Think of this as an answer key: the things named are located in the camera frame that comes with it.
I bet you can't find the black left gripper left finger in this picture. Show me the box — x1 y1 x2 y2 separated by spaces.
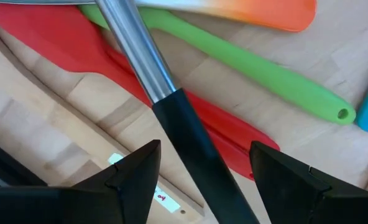
0 139 162 224

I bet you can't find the green silicone spatula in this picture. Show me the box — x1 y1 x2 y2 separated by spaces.
77 2 357 126

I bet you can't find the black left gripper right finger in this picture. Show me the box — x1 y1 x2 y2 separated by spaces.
249 140 368 224

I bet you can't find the steel utensil with black handle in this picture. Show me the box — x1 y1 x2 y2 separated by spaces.
0 21 205 224

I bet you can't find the red silicone spatula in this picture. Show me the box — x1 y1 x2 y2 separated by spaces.
0 2 281 182

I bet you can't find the orange handled butter knife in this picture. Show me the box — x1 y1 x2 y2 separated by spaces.
0 0 318 33

